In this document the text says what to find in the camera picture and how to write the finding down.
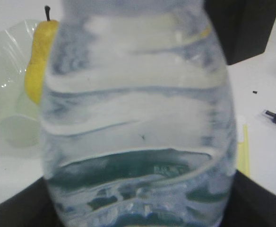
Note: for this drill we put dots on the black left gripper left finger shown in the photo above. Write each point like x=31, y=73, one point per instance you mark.
x=32, y=207

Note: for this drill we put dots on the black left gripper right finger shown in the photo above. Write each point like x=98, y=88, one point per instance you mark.
x=249, y=205

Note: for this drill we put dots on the clear water bottle green label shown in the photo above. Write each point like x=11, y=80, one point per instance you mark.
x=137, y=119

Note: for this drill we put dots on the yellow pear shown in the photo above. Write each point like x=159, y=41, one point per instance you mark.
x=43, y=38

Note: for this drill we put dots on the yellow utility knife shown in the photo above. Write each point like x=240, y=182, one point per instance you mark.
x=243, y=158

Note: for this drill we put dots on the green wavy glass plate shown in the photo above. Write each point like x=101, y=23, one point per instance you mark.
x=18, y=114

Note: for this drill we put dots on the black square pen holder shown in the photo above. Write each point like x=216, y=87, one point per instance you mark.
x=242, y=26

